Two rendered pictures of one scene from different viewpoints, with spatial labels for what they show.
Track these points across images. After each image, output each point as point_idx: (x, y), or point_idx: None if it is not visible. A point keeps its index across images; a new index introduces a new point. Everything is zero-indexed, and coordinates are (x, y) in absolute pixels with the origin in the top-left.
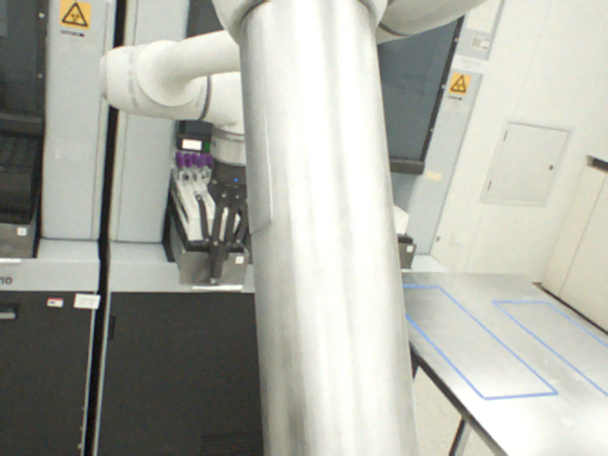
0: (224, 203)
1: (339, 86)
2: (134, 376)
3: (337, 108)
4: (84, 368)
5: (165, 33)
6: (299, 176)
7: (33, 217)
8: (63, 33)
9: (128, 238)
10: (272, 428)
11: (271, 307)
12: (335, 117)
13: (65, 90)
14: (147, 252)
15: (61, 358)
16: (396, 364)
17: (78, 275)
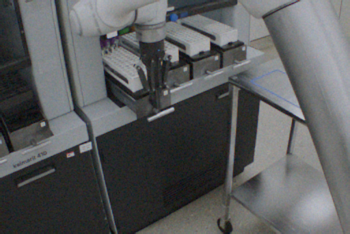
0: (154, 65)
1: (340, 42)
2: (120, 176)
3: (343, 53)
4: (95, 181)
5: None
6: (340, 93)
7: (42, 113)
8: (27, 2)
9: (89, 102)
10: (349, 201)
11: (340, 154)
12: (344, 58)
13: (35, 33)
14: (104, 106)
15: (83, 181)
16: None
17: (76, 135)
